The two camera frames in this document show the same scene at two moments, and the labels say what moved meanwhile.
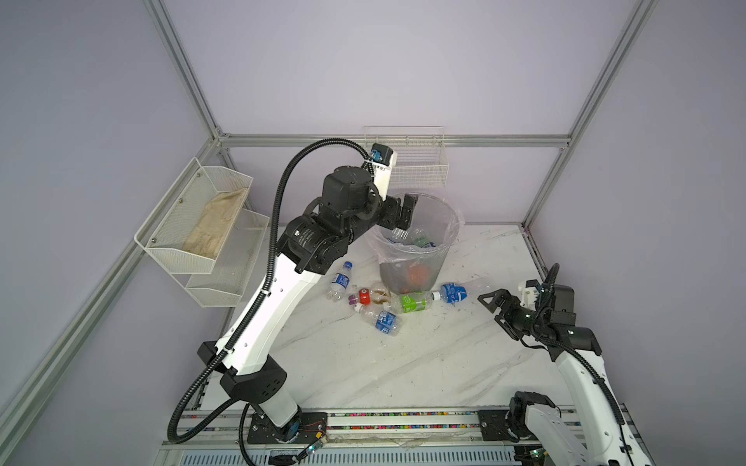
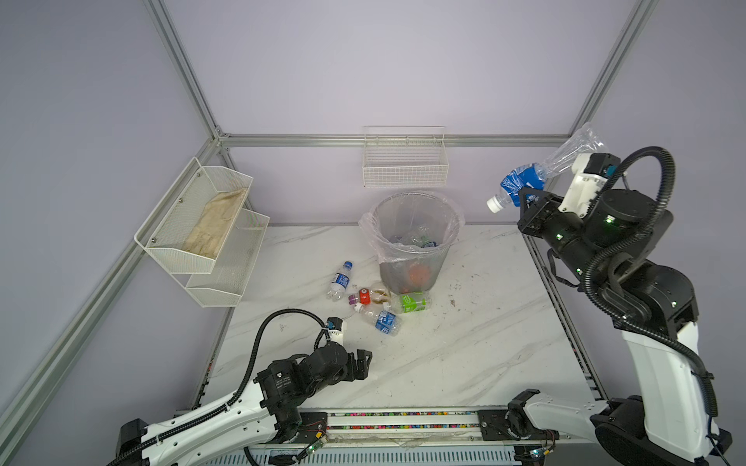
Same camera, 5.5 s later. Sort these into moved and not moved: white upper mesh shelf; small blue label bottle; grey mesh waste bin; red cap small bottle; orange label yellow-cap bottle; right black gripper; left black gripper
Moved: right black gripper; left black gripper
Not moved: orange label yellow-cap bottle; grey mesh waste bin; red cap small bottle; small blue label bottle; white upper mesh shelf
